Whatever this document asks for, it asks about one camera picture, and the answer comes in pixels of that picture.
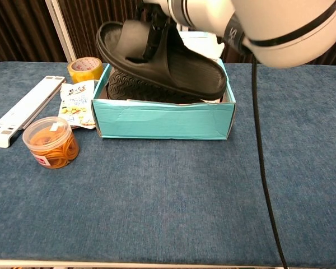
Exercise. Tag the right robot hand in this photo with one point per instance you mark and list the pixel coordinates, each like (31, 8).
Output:
(155, 26)

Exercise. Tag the black slipper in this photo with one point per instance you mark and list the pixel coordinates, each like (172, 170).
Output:
(128, 87)
(184, 73)

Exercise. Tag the light blue cardboard shoe box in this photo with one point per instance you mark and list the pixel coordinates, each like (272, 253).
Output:
(156, 123)

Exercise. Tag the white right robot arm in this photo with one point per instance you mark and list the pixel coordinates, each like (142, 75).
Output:
(282, 28)

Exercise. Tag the yellow packing tape roll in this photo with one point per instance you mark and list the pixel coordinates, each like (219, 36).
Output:
(84, 74)

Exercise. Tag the white snack bag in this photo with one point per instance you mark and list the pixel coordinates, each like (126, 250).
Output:
(75, 103)

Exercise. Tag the white folding stand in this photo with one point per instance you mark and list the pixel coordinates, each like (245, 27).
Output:
(25, 107)

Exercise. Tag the clear jar of rubber bands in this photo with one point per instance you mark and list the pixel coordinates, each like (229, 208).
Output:
(50, 145)

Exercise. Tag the blue table cloth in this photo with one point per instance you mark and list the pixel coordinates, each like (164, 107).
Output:
(168, 210)

